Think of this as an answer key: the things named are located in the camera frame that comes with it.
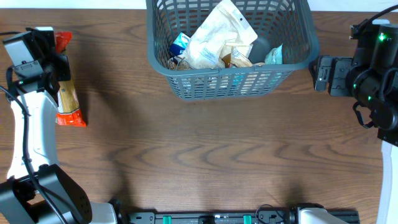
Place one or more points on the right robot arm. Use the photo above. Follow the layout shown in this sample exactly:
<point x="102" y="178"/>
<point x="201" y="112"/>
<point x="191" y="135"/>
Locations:
<point x="370" y="77"/>

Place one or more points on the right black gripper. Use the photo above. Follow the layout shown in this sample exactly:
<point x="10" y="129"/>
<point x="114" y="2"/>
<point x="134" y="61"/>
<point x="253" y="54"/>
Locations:
<point x="341" y="67"/>

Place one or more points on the dark grey plastic basket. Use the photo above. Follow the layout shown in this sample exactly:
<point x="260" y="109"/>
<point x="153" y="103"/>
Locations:
<point x="275" y="22"/>

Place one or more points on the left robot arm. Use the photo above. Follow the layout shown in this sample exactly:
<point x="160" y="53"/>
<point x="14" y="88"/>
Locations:
<point x="37" y="190"/>

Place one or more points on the black mounting rail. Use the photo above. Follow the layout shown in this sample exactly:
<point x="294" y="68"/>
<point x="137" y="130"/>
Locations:
<point x="302" y="213"/>

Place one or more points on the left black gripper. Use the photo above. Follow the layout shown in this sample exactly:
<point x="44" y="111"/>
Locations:
<point x="63" y="70"/>

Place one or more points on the teal wet wipes packet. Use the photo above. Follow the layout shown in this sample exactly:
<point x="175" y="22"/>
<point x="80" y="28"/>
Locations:
<point x="274" y="57"/>

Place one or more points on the orange spaghetti pasta packet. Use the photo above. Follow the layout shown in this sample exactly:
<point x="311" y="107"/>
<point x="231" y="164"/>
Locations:
<point x="69" y="112"/>

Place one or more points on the colourful Kleenex tissue multipack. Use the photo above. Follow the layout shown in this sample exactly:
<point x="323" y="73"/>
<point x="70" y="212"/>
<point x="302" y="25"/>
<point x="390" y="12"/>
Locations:
<point x="179" y="44"/>

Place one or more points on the beige paper pouch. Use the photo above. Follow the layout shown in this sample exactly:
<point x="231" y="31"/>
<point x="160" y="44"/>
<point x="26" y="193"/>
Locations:
<point x="178" y="63"/>
<point x="225" y="25"/>
<point x="233" y="58"/>

